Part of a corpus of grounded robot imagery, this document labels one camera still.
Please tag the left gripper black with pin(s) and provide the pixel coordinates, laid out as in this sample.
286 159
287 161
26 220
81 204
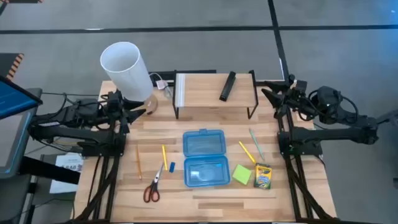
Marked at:
115 105

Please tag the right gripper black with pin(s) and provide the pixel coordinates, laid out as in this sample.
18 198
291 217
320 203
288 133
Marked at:
297 96

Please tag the orange wooden pencil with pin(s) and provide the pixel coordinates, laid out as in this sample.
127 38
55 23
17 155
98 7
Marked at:
138 161

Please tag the yellow pencil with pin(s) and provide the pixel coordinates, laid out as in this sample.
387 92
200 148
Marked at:
247 152
164 157

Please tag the teal pencil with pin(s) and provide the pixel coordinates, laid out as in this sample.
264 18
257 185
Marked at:
256 144

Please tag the blue eraser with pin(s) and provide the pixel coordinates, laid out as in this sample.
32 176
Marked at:
172 167

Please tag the blue translucent plastic pencil box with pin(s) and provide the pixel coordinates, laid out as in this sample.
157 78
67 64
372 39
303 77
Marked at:
205 146

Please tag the Crayola crayon box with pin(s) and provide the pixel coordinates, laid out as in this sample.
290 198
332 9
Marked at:
262 176

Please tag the green sticky note pad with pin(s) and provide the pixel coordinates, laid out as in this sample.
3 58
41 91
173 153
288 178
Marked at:
242 174

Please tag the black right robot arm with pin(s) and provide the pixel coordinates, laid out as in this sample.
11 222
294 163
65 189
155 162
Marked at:
335 134

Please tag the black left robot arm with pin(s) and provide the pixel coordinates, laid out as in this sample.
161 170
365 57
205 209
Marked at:
62 132

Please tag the white power adapter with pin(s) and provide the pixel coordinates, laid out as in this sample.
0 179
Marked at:
161 84

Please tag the white-shade lamp with wooden base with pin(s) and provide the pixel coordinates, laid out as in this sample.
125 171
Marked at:
124 68

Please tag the black oblong device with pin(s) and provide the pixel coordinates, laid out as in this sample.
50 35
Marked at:
227 86

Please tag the black power strip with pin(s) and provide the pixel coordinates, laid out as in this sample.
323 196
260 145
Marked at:
186 71

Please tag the white printed paper sheet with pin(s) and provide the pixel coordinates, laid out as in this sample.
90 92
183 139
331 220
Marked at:
65 186

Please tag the black support beam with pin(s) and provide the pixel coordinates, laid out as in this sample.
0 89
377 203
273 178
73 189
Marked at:
49 169

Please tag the grey metal furniture leg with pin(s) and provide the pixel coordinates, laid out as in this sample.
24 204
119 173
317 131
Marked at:
388 117

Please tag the blue-screen monitor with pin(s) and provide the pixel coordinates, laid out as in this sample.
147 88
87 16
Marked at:
15 96

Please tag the grey display with blue rim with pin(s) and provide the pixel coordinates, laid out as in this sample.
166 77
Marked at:
12 146

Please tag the black hazard-striped floor plate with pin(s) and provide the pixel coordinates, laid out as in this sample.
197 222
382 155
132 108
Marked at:
9 65

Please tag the wooden shelf riser black frame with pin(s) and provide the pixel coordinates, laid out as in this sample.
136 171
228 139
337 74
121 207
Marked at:
211 90

